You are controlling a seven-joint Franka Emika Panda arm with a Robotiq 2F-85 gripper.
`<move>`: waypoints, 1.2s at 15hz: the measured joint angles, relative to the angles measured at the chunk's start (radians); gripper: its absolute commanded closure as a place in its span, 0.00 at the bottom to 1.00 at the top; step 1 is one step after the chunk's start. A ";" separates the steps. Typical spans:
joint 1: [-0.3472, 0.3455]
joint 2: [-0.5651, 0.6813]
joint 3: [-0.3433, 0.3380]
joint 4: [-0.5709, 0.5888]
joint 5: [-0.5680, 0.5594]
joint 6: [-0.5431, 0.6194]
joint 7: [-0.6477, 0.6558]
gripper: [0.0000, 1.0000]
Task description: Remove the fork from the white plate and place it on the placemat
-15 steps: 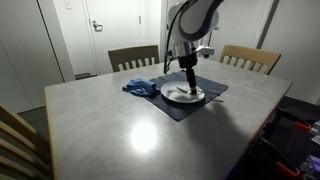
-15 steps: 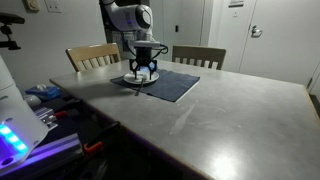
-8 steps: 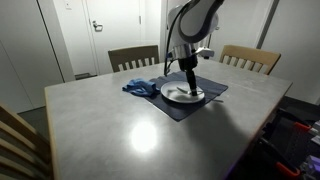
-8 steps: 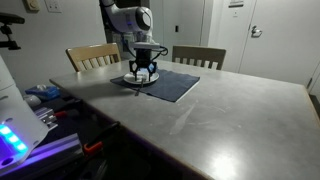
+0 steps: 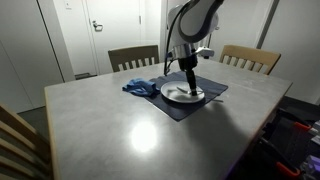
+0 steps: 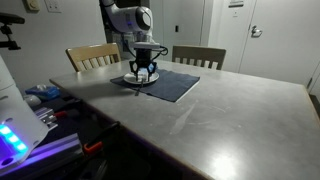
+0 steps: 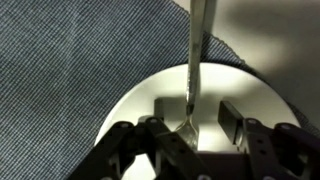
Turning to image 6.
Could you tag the dark blue cloth placemat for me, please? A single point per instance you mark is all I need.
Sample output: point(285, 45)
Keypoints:
point(170, 86)

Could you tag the small black door latch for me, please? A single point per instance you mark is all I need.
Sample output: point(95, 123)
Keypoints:
point(176, 28)

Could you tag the light wooden chair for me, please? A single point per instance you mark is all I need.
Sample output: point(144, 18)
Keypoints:
point(93, 50)

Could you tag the blue plastic package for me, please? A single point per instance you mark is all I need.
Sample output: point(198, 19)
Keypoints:
point(43, 92)

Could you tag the white rounded object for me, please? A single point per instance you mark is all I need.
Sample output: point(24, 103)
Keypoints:
point(31, 100)

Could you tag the white round plate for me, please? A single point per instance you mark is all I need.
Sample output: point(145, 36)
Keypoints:
point(130, 78)

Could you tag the aluminium rail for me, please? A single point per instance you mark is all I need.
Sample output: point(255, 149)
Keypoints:
point(56, 146)

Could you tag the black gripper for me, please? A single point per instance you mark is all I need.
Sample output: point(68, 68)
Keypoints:
point(144, 55)

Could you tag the round beige thermostat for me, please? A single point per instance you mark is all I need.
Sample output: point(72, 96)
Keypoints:
point(32, 5)

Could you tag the grey wall sign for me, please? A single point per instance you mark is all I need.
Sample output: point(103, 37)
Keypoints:
point(236, 3)

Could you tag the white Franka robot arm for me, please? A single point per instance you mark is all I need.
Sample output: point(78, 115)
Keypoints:
point(123, 15)

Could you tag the white closet door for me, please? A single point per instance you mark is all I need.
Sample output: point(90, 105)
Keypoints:
point(190, 20)

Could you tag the silver metal block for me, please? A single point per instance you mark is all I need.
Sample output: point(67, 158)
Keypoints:
point(45, 115)

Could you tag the dark metal knife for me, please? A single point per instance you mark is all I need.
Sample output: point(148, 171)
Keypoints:
point(138, 89)

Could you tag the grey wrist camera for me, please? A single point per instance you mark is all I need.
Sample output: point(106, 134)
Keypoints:
point(146, 45)

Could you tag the grey brown wooden chair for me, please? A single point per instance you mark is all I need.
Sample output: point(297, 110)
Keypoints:
point(200, 51)

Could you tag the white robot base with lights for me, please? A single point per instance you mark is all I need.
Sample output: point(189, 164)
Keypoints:
point(16, 110)

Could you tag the white double light switch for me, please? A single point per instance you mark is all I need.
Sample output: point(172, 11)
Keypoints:
point(53, 5)

